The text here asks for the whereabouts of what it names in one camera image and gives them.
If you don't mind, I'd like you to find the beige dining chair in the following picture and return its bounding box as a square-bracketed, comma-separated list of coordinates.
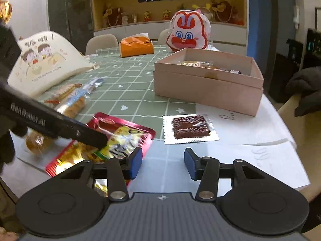
[85, 34, 118, 55]
[157, 28, 171, 45]

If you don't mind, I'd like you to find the orange tissue box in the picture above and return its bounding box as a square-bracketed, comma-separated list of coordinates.
[119, 33, 154, 58]

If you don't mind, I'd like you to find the red yellow snack packet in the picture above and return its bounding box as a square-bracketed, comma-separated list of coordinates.
[45, 112, 156, 177]

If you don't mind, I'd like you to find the red white rabbit bag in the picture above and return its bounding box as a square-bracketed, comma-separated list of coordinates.
[166, 10, 211, 51]

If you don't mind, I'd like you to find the brown chocolate snack packet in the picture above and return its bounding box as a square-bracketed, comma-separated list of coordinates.
[163, 114, 219, 145]

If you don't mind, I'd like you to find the long brown biscuit packet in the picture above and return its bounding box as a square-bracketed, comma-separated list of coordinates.
[44, 77, 106, 119]

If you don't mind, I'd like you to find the pink cardboard box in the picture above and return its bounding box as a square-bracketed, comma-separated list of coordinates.
[153, 48, 264, 116]

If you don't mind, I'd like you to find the black jacket on chair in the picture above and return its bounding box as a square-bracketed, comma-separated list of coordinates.
[286, 66, 321, 117]

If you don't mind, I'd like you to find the white cartoon printed bag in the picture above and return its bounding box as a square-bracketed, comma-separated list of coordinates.
[8, 31, 93, 97]

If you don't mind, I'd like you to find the wooden display shelf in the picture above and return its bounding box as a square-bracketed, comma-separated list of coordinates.
[90, 0, 249, 31]

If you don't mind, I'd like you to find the yellow bread snack packet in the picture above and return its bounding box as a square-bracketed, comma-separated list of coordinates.
[179, 60, 241, 74]

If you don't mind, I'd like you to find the dark fish tank cabinet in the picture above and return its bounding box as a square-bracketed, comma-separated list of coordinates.
[268, 28, 320, 103]

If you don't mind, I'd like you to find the green checkered tablecloth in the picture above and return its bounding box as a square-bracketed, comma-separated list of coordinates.
[32, 44, 219, 141]

